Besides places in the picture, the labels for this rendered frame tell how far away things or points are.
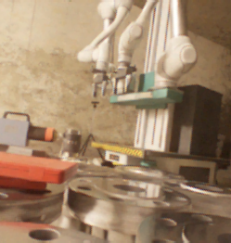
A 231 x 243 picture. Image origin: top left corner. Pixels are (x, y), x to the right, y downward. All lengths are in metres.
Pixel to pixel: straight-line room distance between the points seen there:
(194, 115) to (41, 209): 1.56
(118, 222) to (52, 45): 3.93
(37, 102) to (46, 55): 0.77
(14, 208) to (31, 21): 4.00
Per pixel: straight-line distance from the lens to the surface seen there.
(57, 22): 4.38
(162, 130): 1.80
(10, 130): 1.70
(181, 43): 1.50
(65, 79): 4.16
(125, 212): 0.41
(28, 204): 0.38
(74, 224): 0.77
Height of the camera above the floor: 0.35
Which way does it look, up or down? 3 degrees up
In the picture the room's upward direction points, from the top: 8 degrees clockwise
